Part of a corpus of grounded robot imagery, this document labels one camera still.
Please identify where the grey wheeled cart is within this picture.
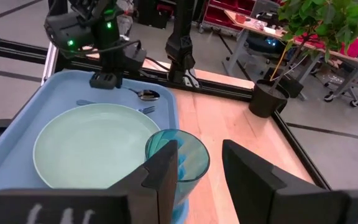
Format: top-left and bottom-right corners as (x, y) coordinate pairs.
(323, 40), (358, 108)

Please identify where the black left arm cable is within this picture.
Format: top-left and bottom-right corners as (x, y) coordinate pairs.
(144, 55), (199, 90)

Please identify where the silver aluminium bar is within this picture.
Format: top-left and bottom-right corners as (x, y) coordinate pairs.
(41, 42), (58, 85)

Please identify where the teal translucent plastic cup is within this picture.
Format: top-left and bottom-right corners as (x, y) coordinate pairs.
(144, 128), (211, 224)

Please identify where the black aluminium table frame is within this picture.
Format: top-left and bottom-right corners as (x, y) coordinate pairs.
(0, 39), (332, 190)

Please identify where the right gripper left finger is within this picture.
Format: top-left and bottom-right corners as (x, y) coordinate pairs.
(109, 139), (179, 224)

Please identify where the blue-handled metal spoon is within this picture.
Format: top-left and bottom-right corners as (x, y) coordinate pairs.
(124, 86), (161, 102)

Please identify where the red bin storage rack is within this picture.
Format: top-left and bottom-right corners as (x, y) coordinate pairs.
(199, 0), (257, 34)

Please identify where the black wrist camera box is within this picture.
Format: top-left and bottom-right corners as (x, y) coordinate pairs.
(125, 40), (148, 75)

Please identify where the blue-handled metal fork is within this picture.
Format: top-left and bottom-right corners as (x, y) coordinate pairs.
(75, 98), (157, 115)

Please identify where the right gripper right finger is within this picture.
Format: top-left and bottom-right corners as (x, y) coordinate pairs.
(221, 139), (349, 224)

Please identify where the black floor box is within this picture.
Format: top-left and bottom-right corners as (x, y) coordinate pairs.
(264, 67), (305, 99)

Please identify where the pale green round plate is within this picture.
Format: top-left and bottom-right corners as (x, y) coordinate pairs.
(32, 103), (162, 190)

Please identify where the green leafy plant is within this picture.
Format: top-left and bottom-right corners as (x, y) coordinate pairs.
(270, 0), (358, 94)

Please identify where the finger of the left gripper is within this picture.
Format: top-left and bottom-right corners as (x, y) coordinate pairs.
(88, 72), (106, 90)
(106, 70), (124, 90)

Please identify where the blue plastic tray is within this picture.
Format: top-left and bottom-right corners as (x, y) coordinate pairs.
(0, 68), (190, 224)

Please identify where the black plant pot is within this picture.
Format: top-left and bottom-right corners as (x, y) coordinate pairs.
(248, 78), (291, 119)

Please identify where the wooden work table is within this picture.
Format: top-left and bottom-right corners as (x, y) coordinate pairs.
(224, 8), (358, 75)

